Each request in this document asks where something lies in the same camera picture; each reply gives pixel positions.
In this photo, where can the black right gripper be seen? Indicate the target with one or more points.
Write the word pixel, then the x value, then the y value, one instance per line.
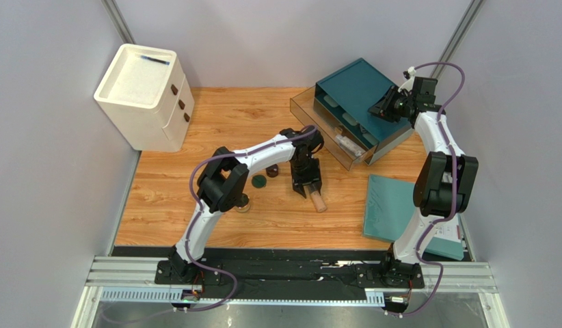
pixel 384 108

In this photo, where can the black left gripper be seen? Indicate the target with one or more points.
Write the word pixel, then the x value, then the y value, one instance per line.
pixel 313 178

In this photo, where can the dark brown small jar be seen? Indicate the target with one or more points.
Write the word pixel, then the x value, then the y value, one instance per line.
pixel 272 171

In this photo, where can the beige foundation tube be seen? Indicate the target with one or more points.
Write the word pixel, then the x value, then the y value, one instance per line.
pixel 317 200

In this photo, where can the clear plastic bottle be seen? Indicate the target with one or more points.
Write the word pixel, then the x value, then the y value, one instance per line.
pixel 349 145

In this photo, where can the transparent smoky drawer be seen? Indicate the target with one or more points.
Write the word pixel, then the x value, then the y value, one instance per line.
pixel 312 107

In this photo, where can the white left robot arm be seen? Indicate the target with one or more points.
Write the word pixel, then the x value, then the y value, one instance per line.
pixel 217 185

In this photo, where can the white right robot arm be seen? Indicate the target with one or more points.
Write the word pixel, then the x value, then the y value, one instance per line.
pixel 445 182

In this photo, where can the green round compact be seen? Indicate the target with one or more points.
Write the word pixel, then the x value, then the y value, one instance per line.
pixel 259 181

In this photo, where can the teal drawer organizer box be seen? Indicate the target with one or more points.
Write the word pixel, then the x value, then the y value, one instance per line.
pixel 347 95

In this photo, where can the black-lid powder jar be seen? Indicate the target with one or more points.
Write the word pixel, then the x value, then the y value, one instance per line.
pixel 244 204

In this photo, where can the teal flat box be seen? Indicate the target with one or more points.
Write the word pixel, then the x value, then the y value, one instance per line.
pixel 388 210

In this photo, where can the white paper label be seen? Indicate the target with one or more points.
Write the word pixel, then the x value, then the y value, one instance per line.
pixel 450 230

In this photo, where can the black pen on cabinet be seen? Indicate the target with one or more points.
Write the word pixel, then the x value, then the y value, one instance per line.
pixel 152 59

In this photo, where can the white three-drawer cabinet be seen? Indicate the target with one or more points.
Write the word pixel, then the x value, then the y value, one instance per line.
pixel 151 104

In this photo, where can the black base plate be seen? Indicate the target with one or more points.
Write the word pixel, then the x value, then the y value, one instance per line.
pixel 349 273

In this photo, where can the aluminium mounting rail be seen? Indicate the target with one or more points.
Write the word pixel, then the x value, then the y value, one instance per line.
pixel 132 279

